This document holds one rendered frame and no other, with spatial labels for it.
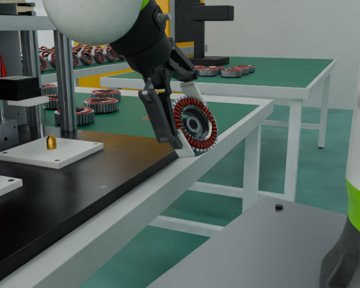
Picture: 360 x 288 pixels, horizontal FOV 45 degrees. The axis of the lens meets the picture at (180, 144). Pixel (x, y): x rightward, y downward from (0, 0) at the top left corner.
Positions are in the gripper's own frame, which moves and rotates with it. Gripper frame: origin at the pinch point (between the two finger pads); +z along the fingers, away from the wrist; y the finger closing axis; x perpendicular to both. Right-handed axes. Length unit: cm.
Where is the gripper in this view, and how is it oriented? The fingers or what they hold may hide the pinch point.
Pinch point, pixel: (190, 124)
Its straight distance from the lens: 80.6
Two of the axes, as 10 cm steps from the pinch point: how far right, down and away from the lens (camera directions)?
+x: -8.9, 0.8, 4.5
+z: 3.9, 6.3, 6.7
